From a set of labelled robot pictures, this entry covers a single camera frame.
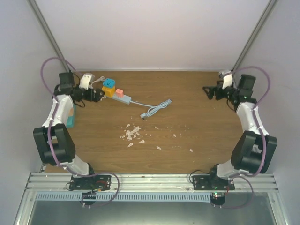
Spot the yellow cube socket adapter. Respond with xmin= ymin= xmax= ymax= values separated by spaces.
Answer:
xmin=102 ymin=86 xmax=116 ymax=98

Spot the blue square plug adapter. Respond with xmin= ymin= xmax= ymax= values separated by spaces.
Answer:
xmin=103 ymin=78 xmax=116 ymax=89

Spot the light blue power strip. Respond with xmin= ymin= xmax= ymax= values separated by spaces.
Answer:
xmin=112 ymin=94 xmax=132 ymax=105

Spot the teal power strip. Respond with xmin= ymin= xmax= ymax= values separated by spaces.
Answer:
xmin=66 ymin=105 xmax=76 ymax=128

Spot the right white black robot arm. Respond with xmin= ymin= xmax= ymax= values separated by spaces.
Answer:
xmin=202 ymin=73 xmax=278 ymax=190

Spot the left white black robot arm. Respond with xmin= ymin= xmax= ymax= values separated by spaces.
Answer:
xmin=33 ymin=72 xmax=105 ymax=189

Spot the pink small plug charger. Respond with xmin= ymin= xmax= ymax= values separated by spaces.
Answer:
xmin=115 ymin=89 xmax=124 ymax=98

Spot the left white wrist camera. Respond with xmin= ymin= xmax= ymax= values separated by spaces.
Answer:
xmin=79 ymin=73 xmax=95 ymax=90

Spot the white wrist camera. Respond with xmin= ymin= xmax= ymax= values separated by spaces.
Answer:
xmin=219 ymin=70 xmax=233 ymax=90
xmin=79 ymin=73 xmax=95 ymax=90

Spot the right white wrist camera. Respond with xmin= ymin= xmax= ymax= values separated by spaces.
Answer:
xmin=219 ymin=70 xmax=233 ymax=90

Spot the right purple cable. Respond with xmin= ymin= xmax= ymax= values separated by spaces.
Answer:
xmin=231 ymin=66 xmax=272 ymax=176

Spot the purple cable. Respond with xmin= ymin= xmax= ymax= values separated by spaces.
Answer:
xmin=40 ymin=57 xmax=78 ymax=169
xmin=231 ymin=66 xmax=272 ymax=176

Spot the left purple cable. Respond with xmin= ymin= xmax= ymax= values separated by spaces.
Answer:
xmin=40 ymin=57 xmax=78 ymax=169

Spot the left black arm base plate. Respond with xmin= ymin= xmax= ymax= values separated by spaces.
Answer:
xmin=65 ymin=175 xmax=112 ymax=192

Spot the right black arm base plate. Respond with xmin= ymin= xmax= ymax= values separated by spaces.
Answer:
xmin=189 ymin=170 xmax=235 ymax=191

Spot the right aluminium corner post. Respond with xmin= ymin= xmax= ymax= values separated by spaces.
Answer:
xmin=232 ymin=0 xmax=278 ymax=70

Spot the aluminium corner post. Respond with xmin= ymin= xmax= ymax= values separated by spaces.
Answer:
xmin=232 ymin=0 xmax=278 ymax=70
xmin=27 ymin=0 xmax=64 ymax=59

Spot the aluminium front rail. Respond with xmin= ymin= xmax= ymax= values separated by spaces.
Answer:
xmin=25 ymin=173 xmax=279 ymax=193

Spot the left aluminium corner post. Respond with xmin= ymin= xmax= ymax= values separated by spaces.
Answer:
xmin=27 ymin=0 xmax=64 ymax=59

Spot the grey slotted cable duct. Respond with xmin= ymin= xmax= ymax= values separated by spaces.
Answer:
xmin=36 ymin=192 xmax=210 ymax=203

